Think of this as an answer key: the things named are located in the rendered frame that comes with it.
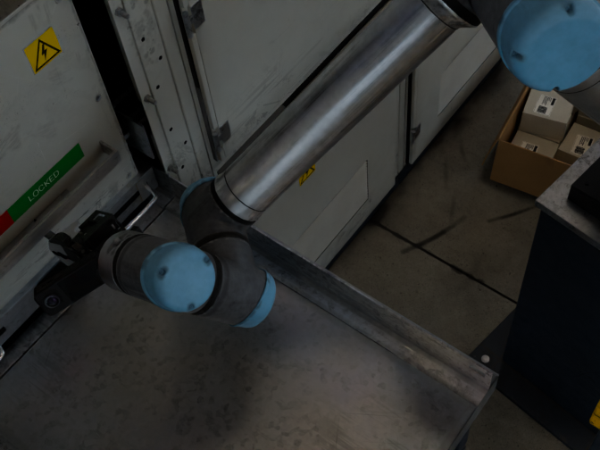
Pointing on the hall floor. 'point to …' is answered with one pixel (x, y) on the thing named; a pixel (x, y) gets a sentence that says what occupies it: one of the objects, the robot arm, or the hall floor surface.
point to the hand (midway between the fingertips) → (52, 249)
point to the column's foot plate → (569, 428)
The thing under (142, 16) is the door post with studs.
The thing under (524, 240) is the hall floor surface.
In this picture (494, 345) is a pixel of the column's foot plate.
